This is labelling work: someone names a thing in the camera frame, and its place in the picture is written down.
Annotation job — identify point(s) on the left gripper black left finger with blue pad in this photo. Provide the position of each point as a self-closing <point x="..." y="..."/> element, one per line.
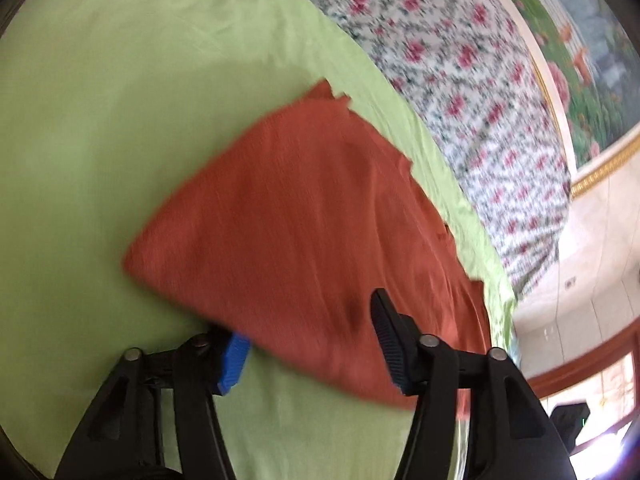
<point x="154" y="416"/>

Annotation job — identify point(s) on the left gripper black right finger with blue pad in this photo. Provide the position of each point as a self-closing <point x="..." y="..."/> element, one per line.
<point x="510" y="434"/>

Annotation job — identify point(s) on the rust orange knit sweater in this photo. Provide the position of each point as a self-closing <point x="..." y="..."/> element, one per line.
<point x="284" y="237"/>

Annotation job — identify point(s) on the light green bed sheet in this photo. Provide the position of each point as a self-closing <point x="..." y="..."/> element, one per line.
<point x="106" y="107"/>

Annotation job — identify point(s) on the gold framed flower painting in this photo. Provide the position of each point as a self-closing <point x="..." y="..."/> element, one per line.
<point x="595" y="68"/>

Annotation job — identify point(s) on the rose floral bed cover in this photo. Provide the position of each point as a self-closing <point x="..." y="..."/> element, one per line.
<point x="465" y="69"/>

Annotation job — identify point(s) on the brown wooden door frame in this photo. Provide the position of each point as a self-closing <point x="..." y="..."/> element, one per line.
<point x="591" y="363"/>

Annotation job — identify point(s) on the black camera box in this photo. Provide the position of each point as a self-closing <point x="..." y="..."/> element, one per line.
<point x="569" y="419"/>

